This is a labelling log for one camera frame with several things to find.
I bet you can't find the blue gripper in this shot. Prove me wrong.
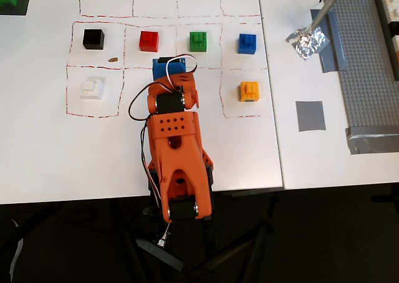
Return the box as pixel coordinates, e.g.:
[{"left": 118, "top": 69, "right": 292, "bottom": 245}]
[{"left": 152, "top": 57, "right": 188, "bottom": 80}]

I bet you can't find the black tape marker square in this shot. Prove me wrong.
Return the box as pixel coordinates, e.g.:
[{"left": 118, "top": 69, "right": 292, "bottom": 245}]
[{"left": 0, "top": 0, "right": 31, "bottom": 16}]

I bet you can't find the grey tape marker square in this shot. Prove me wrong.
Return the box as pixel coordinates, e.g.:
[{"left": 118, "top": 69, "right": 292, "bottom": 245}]
[{"left": 295, "top": 100, "right": 327, "bottom": 132}]

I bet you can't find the blue lego block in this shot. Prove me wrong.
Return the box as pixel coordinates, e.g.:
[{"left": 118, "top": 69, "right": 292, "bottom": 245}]
[{"left": 238, "top": 33, "right": 257, "bottom": 54}]

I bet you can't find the grey lego baseplate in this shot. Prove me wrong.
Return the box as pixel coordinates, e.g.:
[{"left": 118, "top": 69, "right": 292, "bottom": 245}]
[{"left": 320, "top": 0, "right": 399, "bottom": 135}]

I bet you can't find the white lego block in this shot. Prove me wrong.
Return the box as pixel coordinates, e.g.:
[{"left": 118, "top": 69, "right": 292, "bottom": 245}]
[{"left": 79, "top": 76, "right": 105, "bottom": 100}]

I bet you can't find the small green lego block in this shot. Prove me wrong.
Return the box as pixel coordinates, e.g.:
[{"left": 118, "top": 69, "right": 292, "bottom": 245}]
[{"left": 189, "top": 31, "right": 209, "bottom": 53}]

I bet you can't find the red lego block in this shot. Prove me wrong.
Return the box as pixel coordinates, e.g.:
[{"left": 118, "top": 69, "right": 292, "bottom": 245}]
[{"left": 138, "top": 31, "right": 160, "bottom": 52}]

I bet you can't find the black lego block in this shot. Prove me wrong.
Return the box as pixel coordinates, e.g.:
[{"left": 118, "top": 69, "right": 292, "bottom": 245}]
[{"left": 82, "top": 29, "right": 105, "bottom": 50}]

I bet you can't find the metal pole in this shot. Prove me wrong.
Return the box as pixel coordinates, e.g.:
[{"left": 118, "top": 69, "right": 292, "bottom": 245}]
[{"left": 307, "top": 0, "right": 349, "bottom": 36}]

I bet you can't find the yellow lego block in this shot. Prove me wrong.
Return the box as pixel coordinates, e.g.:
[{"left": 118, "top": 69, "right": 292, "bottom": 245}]
[{"left": 239, "top": 81, "right": 260, "bottom": 103}]

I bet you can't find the gripper servo cable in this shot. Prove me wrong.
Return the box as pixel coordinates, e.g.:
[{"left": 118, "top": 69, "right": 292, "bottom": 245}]
[{"left": 165, "top": 55, "right": 198, "bottom": 94}]

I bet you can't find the black tripod stand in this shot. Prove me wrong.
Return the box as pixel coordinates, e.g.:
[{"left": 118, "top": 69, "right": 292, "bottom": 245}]
[{"left": 135, "top": 189, "right": 281, "bottom": 279}]

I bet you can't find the silver duct tape strip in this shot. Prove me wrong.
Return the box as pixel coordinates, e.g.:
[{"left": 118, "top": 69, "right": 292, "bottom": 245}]
[{"left": 345, "top": 126, "right": 399, "bottom": 155}]

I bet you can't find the arm servo cable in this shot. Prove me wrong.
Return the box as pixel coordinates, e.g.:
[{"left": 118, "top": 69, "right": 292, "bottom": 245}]
[{"left": 128, "top": 83, "right": 165, "bottom": 211}]

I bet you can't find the crumpled aluminium foil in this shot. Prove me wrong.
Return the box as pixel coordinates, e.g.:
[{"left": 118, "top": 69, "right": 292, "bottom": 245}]
[{"left": 285, "top": 26, "right": 330, "bottom": 61}]

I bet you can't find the dark grey tape strip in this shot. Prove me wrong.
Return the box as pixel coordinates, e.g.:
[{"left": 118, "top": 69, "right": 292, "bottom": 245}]
[{"left": 310, "top": 9, "right": 347, "bottom": 74}]

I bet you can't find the white black orange brick row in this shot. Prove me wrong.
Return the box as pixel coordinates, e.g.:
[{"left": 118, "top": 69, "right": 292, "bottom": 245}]
[{"left": 373, "top": 0, "right": 399, "bottom": 82}]

